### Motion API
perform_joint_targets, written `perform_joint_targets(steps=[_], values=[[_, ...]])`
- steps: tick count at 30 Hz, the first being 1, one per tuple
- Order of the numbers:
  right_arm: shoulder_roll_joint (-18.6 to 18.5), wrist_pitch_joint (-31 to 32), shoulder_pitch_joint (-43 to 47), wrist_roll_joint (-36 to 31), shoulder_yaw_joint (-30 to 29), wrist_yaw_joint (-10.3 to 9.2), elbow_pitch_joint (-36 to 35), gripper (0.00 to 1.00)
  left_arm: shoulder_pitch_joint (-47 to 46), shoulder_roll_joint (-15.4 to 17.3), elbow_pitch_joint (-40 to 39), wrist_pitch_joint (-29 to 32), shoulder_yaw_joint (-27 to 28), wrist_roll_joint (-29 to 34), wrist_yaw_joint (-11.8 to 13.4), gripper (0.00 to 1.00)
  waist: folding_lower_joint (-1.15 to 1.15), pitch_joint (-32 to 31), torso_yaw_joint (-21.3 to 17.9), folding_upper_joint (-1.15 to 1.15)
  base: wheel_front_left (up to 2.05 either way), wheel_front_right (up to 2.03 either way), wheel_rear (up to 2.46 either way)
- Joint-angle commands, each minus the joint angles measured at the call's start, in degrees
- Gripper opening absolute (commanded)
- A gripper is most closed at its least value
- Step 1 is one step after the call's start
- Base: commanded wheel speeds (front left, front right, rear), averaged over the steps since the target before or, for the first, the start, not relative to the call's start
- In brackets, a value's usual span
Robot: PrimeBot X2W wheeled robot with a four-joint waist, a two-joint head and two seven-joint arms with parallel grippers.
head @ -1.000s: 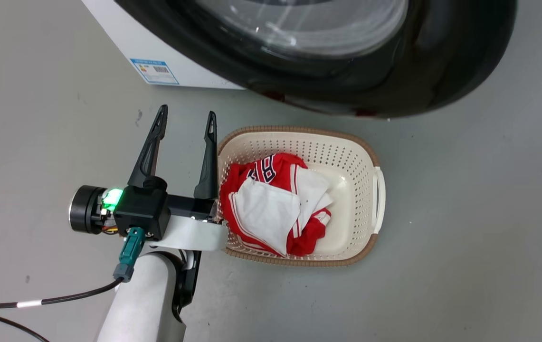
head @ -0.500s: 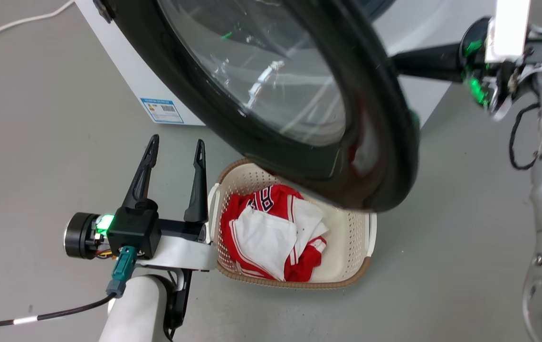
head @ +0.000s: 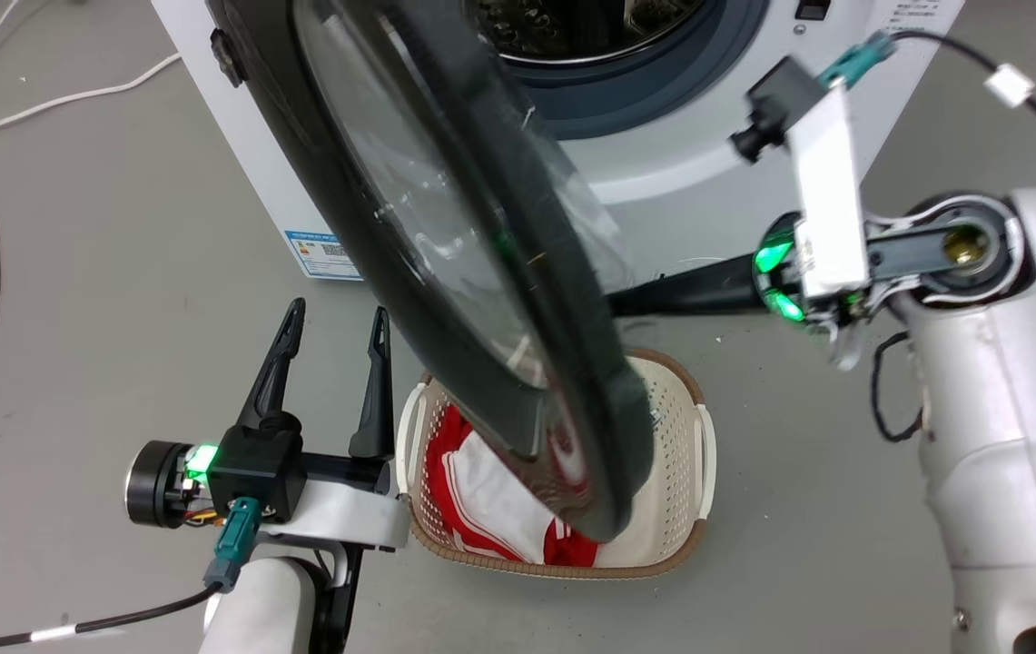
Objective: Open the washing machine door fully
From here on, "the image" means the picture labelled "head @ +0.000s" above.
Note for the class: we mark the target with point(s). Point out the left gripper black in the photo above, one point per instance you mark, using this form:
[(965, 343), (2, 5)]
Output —
[(157, 484)]

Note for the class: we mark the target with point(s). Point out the white laundry basket brown rim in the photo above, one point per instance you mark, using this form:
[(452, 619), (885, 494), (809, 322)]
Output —
[(676, 490)]

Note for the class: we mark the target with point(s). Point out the white front-load washing machine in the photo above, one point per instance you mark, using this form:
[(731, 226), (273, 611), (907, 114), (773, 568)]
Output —
[(708, 195)]

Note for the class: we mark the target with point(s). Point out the red and white garment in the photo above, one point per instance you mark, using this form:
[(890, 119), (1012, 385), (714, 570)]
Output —
[(490, 504)]

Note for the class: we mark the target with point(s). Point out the black round glass washer door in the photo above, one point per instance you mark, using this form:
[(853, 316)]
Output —
[(445, 227)]

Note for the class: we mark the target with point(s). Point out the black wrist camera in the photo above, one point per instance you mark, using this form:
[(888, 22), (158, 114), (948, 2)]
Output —
[(254, 468), (776, 104)]

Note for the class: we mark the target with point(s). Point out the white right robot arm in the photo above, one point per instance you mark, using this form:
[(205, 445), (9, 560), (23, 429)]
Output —
[(1008, 436)]

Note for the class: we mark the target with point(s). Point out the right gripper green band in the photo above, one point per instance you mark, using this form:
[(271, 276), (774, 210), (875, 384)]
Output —
[(781, 272)]

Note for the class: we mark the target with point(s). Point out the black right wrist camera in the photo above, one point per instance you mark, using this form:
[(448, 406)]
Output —
[(776, 104)]

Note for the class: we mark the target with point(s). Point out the dark grey door gasket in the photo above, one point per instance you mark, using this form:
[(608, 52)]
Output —
[(663, 86)]

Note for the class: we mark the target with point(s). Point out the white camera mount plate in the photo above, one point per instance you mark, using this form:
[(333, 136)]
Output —
[(831, 200)]

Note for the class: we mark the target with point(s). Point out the steel washer drum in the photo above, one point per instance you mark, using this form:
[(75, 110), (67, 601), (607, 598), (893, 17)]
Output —
[(572, 27)]

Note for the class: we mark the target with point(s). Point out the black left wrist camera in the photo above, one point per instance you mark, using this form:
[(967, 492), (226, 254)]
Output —
[(254, 468)]

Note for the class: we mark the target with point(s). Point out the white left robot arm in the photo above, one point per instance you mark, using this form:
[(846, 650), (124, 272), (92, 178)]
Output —
[(263, 609)]

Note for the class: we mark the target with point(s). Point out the blue white energy label sticker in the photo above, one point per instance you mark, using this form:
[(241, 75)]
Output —
[(322, 254)]

